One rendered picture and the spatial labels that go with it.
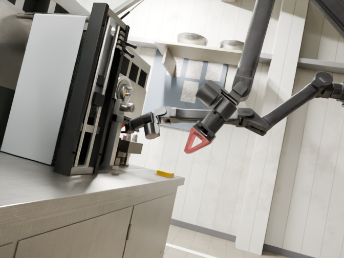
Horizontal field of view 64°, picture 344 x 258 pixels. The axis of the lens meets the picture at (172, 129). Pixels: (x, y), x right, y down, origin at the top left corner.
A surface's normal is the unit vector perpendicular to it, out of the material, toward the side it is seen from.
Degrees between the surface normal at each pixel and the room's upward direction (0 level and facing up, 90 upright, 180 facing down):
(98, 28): 90
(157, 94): 90
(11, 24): 90
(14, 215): 90
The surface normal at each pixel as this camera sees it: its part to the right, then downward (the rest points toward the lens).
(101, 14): -0.32, -0.12
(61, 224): 0.93, 0.18
